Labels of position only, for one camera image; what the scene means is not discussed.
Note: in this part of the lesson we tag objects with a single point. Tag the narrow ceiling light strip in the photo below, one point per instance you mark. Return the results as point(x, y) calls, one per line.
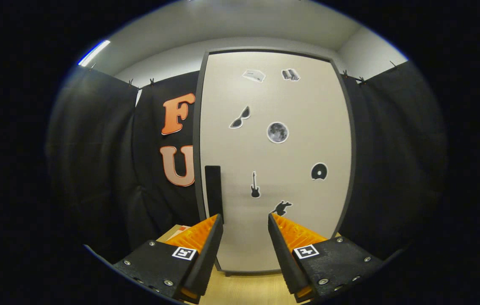
point(95, 52)

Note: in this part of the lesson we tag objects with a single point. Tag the stack of books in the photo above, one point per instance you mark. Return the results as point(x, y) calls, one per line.
point(180, 231)

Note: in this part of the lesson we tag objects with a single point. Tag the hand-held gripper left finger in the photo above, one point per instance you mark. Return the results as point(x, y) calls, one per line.
point(208, 258)

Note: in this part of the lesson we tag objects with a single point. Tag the row of small cloth clips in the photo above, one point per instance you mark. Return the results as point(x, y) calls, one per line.
point(152, 81)

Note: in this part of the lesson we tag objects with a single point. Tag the black backdrop cloth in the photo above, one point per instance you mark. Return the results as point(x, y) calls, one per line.
point(392, 169)

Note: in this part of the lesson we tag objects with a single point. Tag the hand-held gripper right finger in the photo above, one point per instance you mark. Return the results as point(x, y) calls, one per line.
point(284, 258)

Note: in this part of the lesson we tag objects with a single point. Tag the dark grey shoe cabinet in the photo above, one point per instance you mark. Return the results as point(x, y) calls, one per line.
point(196, 148)

